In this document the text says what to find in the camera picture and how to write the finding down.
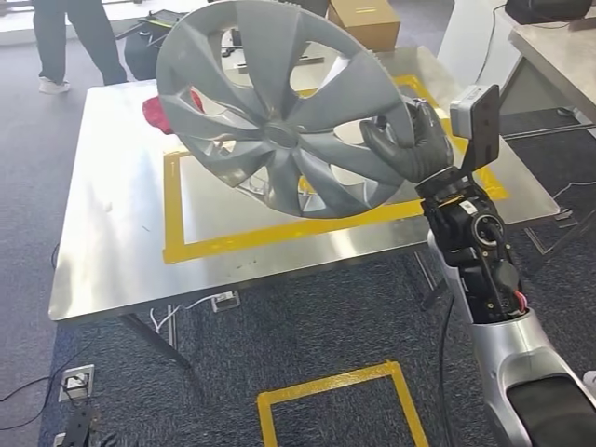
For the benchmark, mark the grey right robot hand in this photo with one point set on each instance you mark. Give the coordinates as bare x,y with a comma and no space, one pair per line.
423,142

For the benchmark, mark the silver wheel hubcap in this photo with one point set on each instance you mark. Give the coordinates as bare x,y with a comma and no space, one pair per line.
270,49

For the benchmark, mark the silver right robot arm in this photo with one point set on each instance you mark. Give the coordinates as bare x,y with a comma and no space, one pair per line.
512,364

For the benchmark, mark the brown cardboard box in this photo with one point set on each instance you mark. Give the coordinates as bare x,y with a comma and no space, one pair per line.
373,21

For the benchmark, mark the white panel steel desk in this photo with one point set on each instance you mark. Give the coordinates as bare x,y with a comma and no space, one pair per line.
558,55

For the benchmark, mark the black desktop device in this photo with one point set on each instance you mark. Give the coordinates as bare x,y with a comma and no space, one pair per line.
545,9

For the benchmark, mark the red bag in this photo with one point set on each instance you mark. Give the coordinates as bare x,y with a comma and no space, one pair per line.
156,114

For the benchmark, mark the pale grey table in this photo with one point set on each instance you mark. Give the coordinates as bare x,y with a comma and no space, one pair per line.
116,216

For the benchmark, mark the person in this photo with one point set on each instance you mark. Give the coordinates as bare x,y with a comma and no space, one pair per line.
51,37

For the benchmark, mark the steel floor socket with plug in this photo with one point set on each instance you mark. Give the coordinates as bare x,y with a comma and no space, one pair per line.
75,382

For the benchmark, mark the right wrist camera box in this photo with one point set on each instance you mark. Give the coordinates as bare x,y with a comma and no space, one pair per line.
484,123

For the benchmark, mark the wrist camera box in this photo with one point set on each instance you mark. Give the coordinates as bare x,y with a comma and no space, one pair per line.
79,426
484,123

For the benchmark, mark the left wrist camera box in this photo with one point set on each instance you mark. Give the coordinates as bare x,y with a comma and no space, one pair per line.
79,426

